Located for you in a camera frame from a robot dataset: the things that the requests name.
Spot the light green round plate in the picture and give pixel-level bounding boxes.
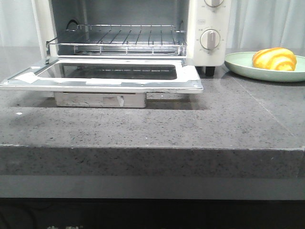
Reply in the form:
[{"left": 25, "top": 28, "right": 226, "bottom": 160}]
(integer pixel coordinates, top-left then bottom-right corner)
[{"left": 224, "top": 52, "right": 305, "bottom": 83}]

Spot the white toaster oven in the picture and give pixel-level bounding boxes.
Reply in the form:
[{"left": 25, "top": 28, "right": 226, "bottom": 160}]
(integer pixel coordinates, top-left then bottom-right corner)
[{"left": 32, "top": 0, "right": 231, "bottom": 77}]

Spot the open glass oven door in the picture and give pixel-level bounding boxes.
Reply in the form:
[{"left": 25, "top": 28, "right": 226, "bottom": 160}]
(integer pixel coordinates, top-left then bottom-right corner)
[{"left": 0, "top": 57, "right": 203, "bottom": 94}]

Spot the lower grey oven knob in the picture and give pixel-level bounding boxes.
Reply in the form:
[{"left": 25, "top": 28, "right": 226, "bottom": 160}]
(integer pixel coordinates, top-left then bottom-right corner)
[{"left": 200, "top": 29, "right": 220, "bottom": 50}]

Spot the metal wire oven rack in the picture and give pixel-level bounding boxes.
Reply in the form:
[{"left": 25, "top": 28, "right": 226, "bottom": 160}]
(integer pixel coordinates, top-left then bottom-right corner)
[{"left": 46, "top": 24, "right": 187, "bottom": 56}]

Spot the yellow orange croissant bread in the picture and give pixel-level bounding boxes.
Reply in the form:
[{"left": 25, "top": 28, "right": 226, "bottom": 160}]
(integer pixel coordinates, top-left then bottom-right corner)
[{"left": 252, "top": 47, "right": 297, "bottom": 71}]

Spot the upper grey oven knob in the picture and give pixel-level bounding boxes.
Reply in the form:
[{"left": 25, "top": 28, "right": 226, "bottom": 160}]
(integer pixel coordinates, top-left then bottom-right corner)
[{"left": 204, "top": 0, "right": 224, "bottom": 8}]

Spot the white oven door handle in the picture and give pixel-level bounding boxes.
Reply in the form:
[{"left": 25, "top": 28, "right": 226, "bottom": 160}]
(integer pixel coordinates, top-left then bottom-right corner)
[{"left": 54, "top": 92, "right": 147, "bottom": 108}]

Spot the grey oven knob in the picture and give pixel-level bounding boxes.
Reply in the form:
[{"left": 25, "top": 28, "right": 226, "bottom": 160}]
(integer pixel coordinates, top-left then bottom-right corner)
[
  {"left": 204, "top": 0, "right": 224, "bottom": 8},
  {"left": 200, "top": 29, "right": 220, "bottom": 50}
]

